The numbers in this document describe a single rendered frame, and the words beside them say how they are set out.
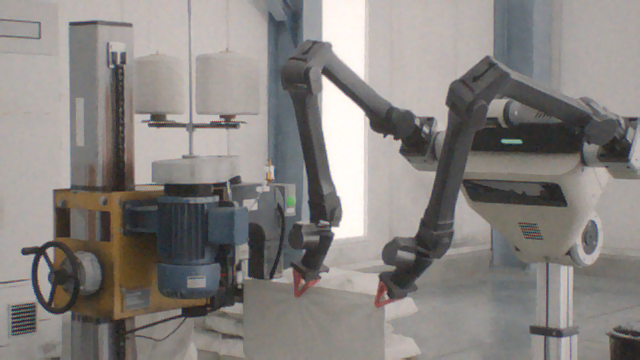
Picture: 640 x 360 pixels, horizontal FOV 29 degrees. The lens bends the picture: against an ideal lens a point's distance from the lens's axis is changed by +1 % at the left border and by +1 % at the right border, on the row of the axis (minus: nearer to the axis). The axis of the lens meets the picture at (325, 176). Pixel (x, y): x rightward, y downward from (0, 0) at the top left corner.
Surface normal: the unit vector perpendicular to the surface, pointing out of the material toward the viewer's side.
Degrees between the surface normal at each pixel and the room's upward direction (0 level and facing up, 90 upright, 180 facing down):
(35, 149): 90
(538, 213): 130
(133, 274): 90
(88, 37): 90
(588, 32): 90
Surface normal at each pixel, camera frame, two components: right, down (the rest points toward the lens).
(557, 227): -0.50, 0.67
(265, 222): 0.76, 0.04
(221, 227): -0.28, 0.05
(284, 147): -0.65, 0.04
